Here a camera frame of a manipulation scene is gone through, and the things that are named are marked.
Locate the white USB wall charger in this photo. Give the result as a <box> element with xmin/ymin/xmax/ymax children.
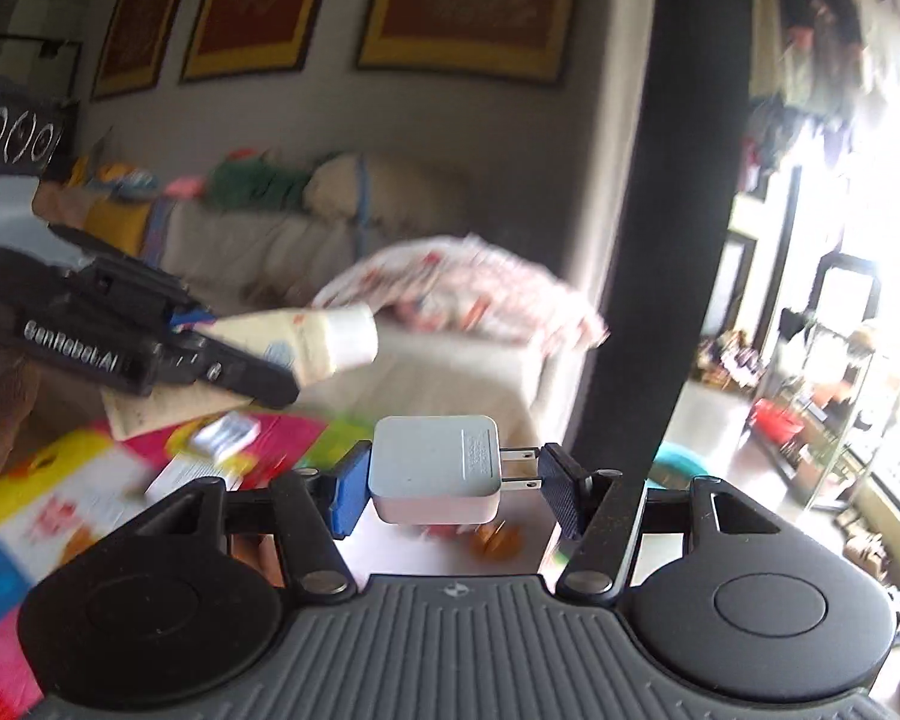
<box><xmin>368</xmin><ymin>415</ymin><xmax>541</xmax><ymax>527</ymax></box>

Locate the yellow cushion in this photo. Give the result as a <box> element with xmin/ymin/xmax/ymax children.
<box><xmin>82</xmin><ymin>197</ymin><xmax>152</xmax><ymax>257</ymax></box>

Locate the pink floral blanket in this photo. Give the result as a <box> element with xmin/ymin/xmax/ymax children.
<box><xmin>312</xmin><ymin>236</ymin><xmax>610</xmax><ymax>356</ymax></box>

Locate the green plush toy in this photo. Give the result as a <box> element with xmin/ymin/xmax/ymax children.
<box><xmin>164</xmin><ymin>149</ymin><xmax>312</xmax><ymax>213</ymax></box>

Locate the white product box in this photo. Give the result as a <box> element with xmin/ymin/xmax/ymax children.
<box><xmin>144</xmin><ymin>455</ymin><xmax>244</xmax><ymax>504</ymax></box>

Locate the beige covered sofa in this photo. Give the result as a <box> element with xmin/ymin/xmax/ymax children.
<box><xmin>32</xmin><ymin>156</ymin><xmax>610</xmax><ymax>445</ymax></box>

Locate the metal storage rack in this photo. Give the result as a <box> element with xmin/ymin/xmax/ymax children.
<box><xmin>748</xmin><ymin>309</ymin><xmax>899</xmax><ymax>514</ymax></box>

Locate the colourful duck blanket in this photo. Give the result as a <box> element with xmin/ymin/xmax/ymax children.
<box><xmin>0</xmin><ymin>406</ymin><xmax>377</xmax><ymax>720</ymax></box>

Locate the brown animal figurine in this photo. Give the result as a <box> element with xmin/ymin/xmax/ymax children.
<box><xmin>470</xmin><ymin>522</ymin><xmax>523</xmax><ymax>562</ymax></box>

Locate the framed red picture middle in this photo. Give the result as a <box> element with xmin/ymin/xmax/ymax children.
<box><xmin>180</xmin><ymin>0</ymin><xmax>322</xmax><ymax>85</ymax></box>

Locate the framed red wall picture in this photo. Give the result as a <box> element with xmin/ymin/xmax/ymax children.
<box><xmin>92</xmin><ymin>0</ymin><xmax>180</xmax><ymax>101</ymax></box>

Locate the white battery charger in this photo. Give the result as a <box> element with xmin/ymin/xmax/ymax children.
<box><xmin>187</xmin><ymin>411</ymin><xmax>261</xmax><ymax>463</ymax></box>

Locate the framed red picture right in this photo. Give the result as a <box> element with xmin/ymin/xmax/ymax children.
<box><xmin>356</xmin><ymin>0</ymin><xmax>575</xmax><ymax>85</ymax></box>

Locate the beige pillow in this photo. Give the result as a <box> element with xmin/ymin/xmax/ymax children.
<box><xmin>304</xmin><ymin>153</ymin><xmax>470</xmax><ymax>236</ymax></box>

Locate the cream lotion tube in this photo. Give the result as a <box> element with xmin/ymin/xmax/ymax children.
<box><xmin>102</xmin><ymin>304</ymin><xmax>379</xmax><ymax>440</ymax></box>

